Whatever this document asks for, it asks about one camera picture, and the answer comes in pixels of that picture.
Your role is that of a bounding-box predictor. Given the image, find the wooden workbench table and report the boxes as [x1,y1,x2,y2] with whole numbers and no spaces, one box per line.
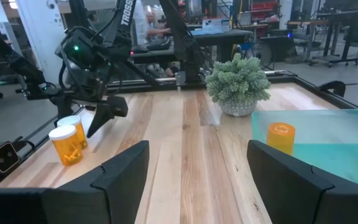
[287,18,333,62]

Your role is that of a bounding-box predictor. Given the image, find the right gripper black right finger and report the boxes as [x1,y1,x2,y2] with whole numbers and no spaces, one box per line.
[246,139,358,224]

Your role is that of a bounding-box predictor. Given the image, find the black table-level camera box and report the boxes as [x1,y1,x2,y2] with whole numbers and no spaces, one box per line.
[0,141,21,183]

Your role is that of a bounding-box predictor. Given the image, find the green artificial plant in pot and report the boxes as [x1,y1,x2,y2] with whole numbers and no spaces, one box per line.
[205,52,272,118]

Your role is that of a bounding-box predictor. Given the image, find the red storage bins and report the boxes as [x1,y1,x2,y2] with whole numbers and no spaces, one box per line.
[251,0,280,21]

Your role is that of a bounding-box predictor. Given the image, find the teal translucent plastic basket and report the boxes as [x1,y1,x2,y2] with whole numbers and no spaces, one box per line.
[251,108,358,191]

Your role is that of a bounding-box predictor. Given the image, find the black curved bracket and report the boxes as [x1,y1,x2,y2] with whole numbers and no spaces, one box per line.
[318,80,347,98]

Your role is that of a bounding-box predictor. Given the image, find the black aluminium table frame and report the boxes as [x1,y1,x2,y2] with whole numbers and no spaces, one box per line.
[0,17,358,187]

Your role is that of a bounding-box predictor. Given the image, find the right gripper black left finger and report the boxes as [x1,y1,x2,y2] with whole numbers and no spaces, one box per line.
[42,140,150,224]

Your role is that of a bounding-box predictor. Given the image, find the blue and white sign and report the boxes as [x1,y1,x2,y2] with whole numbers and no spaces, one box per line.
[201,17,224,32]

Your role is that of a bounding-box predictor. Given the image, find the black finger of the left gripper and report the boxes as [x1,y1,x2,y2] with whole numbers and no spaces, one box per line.
[50,95,75,128]
[86,95,129,139]

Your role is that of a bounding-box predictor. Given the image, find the black keyboard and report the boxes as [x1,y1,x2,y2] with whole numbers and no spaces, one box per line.
[145,37,172,52]

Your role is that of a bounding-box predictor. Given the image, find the person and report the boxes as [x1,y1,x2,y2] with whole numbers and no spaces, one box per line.
[144,11,177,78]

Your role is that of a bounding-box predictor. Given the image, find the orange pill bottle white cap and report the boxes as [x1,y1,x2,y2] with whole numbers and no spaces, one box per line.
[266,122,296,156]
[57,114,89,150]
[48,124,84,167]

